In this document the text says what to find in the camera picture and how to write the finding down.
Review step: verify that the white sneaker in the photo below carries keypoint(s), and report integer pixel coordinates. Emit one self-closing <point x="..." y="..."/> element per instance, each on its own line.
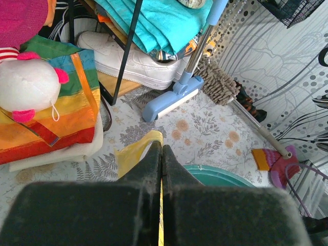
<point x="142" y="69"/>

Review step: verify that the red purple sock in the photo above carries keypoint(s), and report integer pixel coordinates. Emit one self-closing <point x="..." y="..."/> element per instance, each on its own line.
<point x="279" y="168"/>

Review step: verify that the black wire basket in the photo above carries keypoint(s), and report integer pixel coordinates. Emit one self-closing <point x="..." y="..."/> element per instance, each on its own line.
<point x="291" y="12"/>

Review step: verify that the yellow plastic trash bag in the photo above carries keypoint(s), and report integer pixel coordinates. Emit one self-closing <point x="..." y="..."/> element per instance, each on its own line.
<point x="129" y="156"/>

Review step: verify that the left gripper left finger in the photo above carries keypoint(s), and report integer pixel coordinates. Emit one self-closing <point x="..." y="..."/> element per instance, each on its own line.
<point x="124" y="212"/>

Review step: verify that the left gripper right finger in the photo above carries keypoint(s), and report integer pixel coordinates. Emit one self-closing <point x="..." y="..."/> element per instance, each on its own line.
<point x="195" y="214"/>

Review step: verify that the pink round plush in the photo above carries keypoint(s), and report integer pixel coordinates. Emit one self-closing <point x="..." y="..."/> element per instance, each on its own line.
<point x="29" y="84"/>

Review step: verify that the light blue floor squeegee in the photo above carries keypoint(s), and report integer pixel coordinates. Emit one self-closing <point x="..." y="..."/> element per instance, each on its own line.
<point x="189" y="84"/>

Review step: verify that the magenta fabric bag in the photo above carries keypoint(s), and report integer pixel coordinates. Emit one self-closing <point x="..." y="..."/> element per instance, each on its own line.
<point x="21" y="21"/>

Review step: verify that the long handled brush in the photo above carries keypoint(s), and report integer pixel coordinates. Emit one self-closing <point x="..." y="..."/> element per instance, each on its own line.
<point x="223" y="90"/>

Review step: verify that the orange plush toy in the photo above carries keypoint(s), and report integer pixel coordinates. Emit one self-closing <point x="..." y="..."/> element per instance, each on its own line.
<point x="51" y="13"/>

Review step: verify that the teal plastic trash bin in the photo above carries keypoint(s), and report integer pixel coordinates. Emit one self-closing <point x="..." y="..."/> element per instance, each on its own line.
<point x="212" y="176"/>

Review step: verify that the teal folded cloth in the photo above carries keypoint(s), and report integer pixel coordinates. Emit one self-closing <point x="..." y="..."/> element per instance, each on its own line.
<point x="168" y="25"/>

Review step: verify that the rainbow striped fabric bag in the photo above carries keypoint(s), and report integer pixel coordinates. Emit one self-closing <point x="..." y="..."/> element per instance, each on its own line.
<point x="78" y="132"/>

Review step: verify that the dark patterned cloth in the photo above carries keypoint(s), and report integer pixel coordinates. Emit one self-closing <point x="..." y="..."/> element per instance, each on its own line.
<point x="247" y="102"/>

